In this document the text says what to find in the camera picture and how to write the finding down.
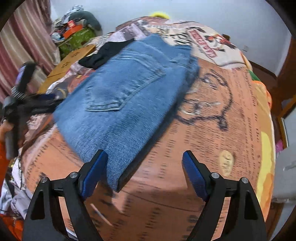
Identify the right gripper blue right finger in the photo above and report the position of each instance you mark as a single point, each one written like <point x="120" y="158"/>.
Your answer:
<point x="244" y="220"/>

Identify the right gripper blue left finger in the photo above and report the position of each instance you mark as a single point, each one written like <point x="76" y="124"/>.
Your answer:
<point x="44" y="220"/>

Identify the blue denim jeans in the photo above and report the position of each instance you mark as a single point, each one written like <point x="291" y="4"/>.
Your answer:
<point x="126" y="104"/>

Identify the left hand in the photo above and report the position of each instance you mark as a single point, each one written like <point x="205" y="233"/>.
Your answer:
<point x="4" y="128"/>

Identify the wooden lap desk board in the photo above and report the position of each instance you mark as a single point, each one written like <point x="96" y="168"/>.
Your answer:
<point x="63" y="67"/>

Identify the striped pink gold curtain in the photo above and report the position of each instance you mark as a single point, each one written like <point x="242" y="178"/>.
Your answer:
<point x="26" y="36"/>

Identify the black folded garment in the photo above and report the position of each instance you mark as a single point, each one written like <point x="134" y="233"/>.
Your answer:
<point x="107" y="51"/>

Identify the pile of clutter on box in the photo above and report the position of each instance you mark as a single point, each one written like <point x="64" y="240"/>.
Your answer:
<point x="61" y="25"/>

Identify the orange box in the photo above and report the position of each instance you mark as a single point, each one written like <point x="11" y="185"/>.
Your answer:
<point x="72" y="30"/>

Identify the green patterned storage box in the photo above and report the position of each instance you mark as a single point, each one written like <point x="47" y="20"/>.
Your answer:
<point x="75" y="41"/>

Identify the grey neck pillow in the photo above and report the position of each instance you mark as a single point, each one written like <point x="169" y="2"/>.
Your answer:
<point x="88" y="20"/>

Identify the wooden wardrobe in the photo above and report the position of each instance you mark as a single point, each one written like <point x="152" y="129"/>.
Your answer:
<point x="283" y="95"/>

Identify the yellow curved pillow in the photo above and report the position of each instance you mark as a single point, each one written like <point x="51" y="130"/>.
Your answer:
<point x="160" y="14"/>

